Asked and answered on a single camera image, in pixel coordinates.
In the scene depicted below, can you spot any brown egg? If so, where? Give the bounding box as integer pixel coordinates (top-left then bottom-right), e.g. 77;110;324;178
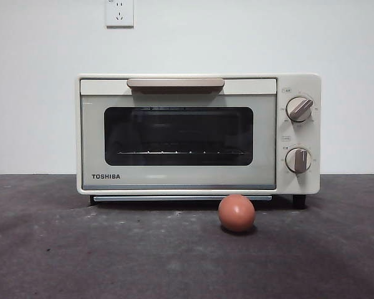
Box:
218;194;256;233

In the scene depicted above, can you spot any oven door with beige handle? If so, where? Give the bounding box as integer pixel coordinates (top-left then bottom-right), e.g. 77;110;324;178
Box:
80;78;277;190

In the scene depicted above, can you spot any grey metal crumb tray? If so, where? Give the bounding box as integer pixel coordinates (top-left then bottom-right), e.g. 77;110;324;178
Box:
92;195;272;202

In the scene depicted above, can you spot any beige timer knob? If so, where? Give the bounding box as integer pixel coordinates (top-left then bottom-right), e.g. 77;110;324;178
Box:
285;146;312;174

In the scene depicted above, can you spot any beige temperature knob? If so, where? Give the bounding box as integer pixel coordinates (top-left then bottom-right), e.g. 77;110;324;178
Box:
285;96;315;122

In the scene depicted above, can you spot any cream Toshiba toaster oven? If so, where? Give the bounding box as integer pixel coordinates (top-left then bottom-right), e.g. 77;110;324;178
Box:
75;73;322;209

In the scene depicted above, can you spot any metal wire oven rack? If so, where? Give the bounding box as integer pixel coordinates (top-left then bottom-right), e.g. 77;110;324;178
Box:
117;150;247;156

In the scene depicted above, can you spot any white wall socket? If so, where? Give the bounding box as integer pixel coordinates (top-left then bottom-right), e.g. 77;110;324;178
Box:
105;0;135;29

